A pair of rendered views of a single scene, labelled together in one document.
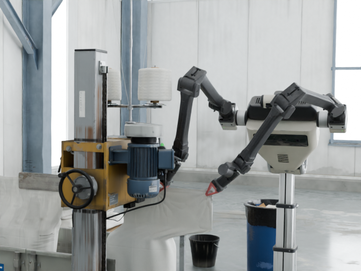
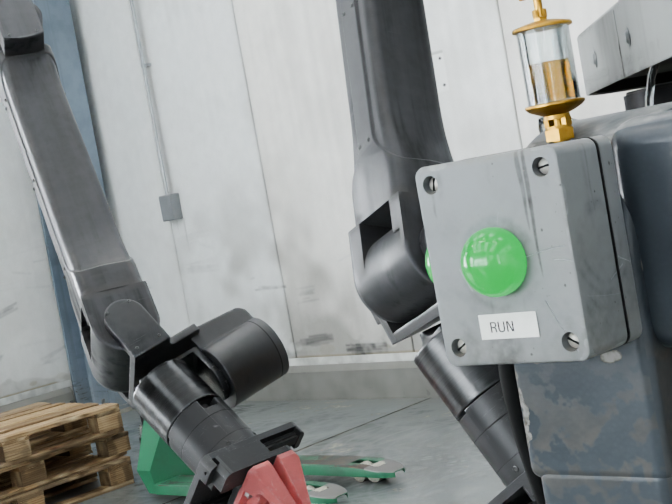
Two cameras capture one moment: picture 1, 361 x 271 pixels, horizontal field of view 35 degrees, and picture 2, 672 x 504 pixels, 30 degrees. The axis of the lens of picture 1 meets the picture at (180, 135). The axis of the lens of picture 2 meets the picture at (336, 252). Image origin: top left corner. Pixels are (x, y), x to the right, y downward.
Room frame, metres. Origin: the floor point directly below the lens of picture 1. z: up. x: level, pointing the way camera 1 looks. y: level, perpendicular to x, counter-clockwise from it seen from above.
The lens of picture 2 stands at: (3.76, 0.27, 1.33)
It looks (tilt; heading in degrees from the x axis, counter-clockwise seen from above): 3 degrees down; 202
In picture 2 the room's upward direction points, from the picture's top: 10 degrees counter-clockwise
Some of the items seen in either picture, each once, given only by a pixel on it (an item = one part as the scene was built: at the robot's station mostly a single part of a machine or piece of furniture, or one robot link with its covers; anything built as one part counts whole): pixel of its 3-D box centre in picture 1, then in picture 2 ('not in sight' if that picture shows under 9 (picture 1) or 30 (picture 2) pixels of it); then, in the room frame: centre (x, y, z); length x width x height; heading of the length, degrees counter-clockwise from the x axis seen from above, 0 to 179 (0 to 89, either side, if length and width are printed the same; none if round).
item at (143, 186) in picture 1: (143, 170); not in sight; (2.68, 0.17, 1.21); 0.15 x 0.15 x 0.25
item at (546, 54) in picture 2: not in sight; (548, 65); (3.16, 0.15, 1.37); 0.03 x 0.02 x 0.03; 69
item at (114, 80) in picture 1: (107, 84); not in sight; (2.92, 0.37, 1.61); 0.15 x 0.14 x 0.17; 69
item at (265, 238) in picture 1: (269, 239); not in sight; (5.12, -0.81, 0.32); 0.51 x 0.48 x 0.65; 159
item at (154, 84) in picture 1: (154, 85); not in sight; (2.82, 0.13, 1.61); 0.17 x 0.17 x 0.17
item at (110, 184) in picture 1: (100, 171); not in sight; (2.80, 0.39, 1.18); 0.34 x 0.25 x 0.31; 159
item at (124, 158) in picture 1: (123, 155); not in sight; (2.68, 0.26, 1.27); 0.12 x 0.09 x 0.09; 159
